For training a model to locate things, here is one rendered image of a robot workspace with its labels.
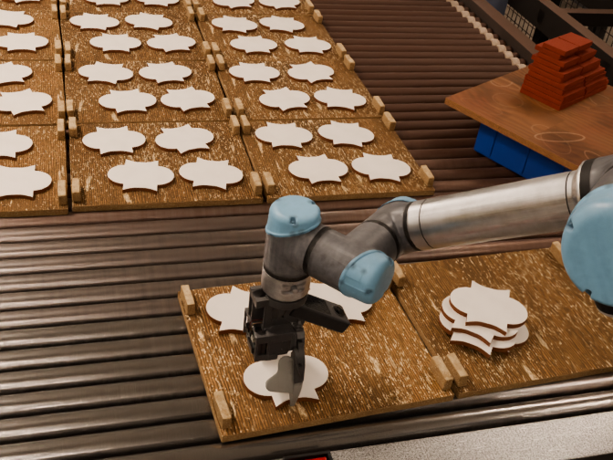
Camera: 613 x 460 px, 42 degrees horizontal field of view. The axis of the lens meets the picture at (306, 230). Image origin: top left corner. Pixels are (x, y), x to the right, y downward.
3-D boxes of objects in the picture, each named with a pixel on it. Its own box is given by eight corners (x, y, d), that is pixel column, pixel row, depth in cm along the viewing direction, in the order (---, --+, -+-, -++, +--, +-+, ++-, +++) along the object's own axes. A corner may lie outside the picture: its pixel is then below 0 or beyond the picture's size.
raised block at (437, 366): (451, 390, 139) (455, 379, 137) (441, 392, 138) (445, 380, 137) (436, 365, 143) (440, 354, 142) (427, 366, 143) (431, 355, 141)
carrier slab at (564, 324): (649, 365, 152) (651, 359, 151) (457, 399, 139) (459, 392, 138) (549, 252, 179) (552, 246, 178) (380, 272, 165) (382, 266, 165)
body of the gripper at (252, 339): (242, 333, 132) (246, 277, 125) (292, 325, 134) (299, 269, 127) (254, 366, 126) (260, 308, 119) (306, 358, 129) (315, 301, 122)
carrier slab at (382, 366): (452, 401, 139) (454, 394, 138) (221, 443, 126) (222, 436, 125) (376, 273, 165) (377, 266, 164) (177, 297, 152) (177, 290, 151)
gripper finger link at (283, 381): (264, 410, 130) (260, 355, 128) (298, 403, 132) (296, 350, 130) (269, 417, 127) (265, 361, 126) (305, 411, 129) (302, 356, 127)
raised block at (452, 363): (466, 386, 140) (470, 375, 138) (456, 388, 139) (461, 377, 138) (451, 362, 144) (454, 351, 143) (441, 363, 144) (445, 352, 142)
